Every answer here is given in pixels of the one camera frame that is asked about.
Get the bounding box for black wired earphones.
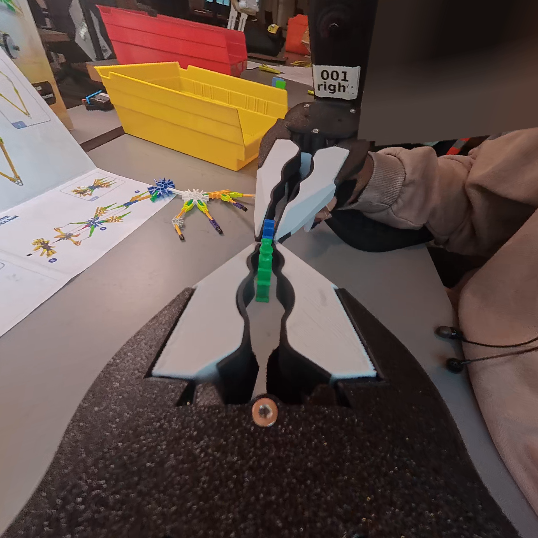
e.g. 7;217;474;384
435;326;538;375

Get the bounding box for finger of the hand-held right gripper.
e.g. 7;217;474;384
254;139;301;242
273;147;350;244

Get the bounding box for yellow plastic bin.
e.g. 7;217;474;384
93;62;288;171

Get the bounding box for person's right hand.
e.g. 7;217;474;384
311;155;375;232

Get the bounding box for green and blue toy assembly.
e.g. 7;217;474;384
255;218;277;303

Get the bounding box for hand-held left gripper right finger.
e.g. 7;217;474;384
271;244;377;382

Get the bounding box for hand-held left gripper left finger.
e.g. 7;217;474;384
151;243;263;382

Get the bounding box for small black device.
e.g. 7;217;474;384
84;89;115;112

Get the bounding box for black printed cardboard box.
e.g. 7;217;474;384
63;0;116;64

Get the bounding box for white toy instruction sheet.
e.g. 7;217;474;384
0;46;177;337

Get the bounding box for person's beige sweatshirt torso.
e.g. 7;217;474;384
446;235;538;513

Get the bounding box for orange plastic object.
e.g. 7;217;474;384
286;15;311;55

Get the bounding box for stack of red plastic bins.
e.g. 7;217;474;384
97;5;249;78

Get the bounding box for yellow toy set box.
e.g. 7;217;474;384
0;0;74;131

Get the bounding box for person's right forearm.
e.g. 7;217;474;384
338;128;538;257

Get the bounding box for grey desk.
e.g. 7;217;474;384
0;105;538;530

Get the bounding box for multicoloured toy hand assembly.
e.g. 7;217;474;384
147;177;255;241

